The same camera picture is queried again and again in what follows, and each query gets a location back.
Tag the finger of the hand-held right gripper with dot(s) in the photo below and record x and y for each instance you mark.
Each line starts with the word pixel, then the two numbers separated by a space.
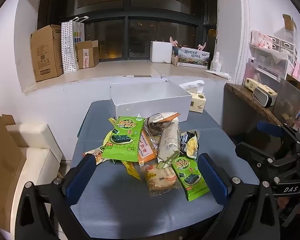
pixel 260 155
pixel 270 125

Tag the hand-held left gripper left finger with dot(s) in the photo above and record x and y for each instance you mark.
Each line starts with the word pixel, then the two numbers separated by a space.
pixel 81 180

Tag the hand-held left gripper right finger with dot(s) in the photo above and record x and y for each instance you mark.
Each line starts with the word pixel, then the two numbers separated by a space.
pixel 212 178

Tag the small green seaweed packet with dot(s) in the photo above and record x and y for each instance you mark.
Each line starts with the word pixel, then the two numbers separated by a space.
pixel 190 180

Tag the orange and white snack packet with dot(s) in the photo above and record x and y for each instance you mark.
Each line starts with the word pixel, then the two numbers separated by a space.
pixel 96 155

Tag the black and yellow snack packet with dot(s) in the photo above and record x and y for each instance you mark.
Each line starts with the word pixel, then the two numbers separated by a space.
pixel 190 143

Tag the yellow-green snack packet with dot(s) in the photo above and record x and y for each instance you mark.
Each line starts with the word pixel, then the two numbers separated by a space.
pixel 131 170

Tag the clear rice cracker packet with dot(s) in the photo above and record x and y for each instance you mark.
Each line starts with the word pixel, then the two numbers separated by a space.
pixel 160 180

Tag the large green seaweed packet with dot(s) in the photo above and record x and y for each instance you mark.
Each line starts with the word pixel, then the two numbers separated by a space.
pixel 123 140

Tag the long white snack packet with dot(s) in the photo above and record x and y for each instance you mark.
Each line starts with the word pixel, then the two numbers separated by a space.
pixel 168 140

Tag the clear brown snack packet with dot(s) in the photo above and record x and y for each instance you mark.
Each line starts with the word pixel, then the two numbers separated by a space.
pixel 160 121

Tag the white cardboard box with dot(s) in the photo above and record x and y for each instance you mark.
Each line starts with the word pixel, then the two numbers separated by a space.
pixel 150 105

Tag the clear plastic container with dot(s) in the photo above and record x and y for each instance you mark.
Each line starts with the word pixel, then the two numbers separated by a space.
pixel 288 102

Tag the wooden side shelf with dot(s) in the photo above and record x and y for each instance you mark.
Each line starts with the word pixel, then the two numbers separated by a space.
pixel 250 97

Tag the small cream box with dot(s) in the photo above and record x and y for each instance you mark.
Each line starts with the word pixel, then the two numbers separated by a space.
pixel 251 84

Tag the cream sofa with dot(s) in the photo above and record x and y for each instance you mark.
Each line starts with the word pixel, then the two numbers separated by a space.
pixel 32 160

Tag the clear plastic drawer organizer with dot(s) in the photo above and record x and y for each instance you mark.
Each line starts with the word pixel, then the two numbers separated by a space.
pixel 270 65

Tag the white paper sheet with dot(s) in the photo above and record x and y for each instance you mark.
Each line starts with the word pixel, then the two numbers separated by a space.
pixel 218 74

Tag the yellow tissue pack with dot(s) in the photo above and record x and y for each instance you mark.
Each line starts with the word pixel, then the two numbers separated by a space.
pixel 197 103

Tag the flat cardboard sheet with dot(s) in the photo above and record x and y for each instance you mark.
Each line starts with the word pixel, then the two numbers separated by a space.
pixel 2 155

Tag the white plastic bottle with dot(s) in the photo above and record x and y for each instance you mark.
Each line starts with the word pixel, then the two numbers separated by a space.
pixel 215 62

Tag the pink floral pouch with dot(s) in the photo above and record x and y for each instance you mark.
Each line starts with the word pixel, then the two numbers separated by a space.
pixel 261 40

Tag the flat printed landscape box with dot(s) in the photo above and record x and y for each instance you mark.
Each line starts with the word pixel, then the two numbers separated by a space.
pixel 193 58

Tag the small brown carton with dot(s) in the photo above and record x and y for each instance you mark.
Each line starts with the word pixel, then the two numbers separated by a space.
pixel 174 59

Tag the small open cardboard box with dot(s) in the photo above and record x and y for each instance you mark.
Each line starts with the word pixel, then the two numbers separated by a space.
pixel 86 55

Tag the large brown cardboard box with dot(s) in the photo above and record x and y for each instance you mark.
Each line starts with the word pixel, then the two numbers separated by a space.
pixel 46 55

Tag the polka-dot paper bag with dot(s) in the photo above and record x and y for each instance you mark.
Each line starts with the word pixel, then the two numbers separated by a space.
pixel 68 50

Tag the white foam box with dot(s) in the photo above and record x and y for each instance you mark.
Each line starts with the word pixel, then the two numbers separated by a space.
pixel 160 52

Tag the dark window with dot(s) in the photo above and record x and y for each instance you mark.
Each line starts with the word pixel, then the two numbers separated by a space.
pixel 140 17

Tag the cardboard piece on wall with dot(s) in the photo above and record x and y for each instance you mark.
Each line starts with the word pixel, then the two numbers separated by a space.
pixel 289 22

